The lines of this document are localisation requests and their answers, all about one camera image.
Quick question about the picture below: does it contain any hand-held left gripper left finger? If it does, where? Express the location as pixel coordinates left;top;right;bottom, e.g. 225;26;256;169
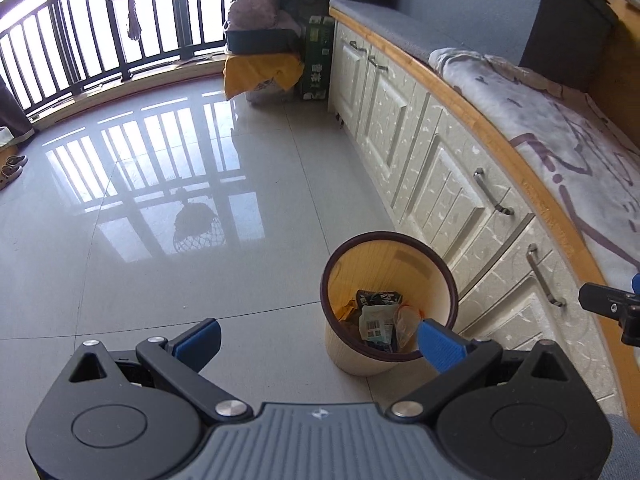
67;317;253;422

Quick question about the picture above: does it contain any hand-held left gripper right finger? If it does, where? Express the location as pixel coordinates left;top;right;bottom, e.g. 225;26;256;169
390;318;581;422

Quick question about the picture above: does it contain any beige bin with brown rim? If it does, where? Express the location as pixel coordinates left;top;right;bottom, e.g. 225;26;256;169
320;230;458;377

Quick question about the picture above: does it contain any clear plastic bag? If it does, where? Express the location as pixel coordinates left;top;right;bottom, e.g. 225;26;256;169
395;306;424;352

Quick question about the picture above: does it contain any white labelled packet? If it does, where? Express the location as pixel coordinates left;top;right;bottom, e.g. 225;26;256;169
360;305;398;345

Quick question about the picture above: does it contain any black foil packet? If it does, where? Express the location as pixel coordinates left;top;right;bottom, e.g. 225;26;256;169
356;289;404;307

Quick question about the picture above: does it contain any person's grey trouser leg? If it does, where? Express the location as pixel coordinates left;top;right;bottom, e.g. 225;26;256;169
606;412;640;480

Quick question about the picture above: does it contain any white purple printed blanket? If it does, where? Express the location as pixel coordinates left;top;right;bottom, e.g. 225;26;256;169
429;47;640;302

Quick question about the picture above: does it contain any cream patterned cabinet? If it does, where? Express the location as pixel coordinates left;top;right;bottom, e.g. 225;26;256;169
327;0;640;417

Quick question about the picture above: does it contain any white printed bag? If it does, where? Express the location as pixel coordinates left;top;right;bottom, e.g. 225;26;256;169
246;77;294;106

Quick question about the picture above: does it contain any dark grey pillow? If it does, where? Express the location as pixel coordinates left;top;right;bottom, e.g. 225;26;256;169
520;0;617;94

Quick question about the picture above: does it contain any yellow cloth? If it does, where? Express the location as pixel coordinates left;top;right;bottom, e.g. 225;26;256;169
222;52;305;101

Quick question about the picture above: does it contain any dark curtain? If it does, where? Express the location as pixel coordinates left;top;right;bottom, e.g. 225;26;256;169
0;75;36;144

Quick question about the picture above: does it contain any green cardboard box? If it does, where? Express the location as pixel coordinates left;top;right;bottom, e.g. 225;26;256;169
300;15;335;102

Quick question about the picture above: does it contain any black balcony railing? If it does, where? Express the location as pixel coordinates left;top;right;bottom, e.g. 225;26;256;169
0;0;239;117

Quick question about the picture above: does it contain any pink blanket bundle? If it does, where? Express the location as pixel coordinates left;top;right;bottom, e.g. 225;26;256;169
223;0;301;34

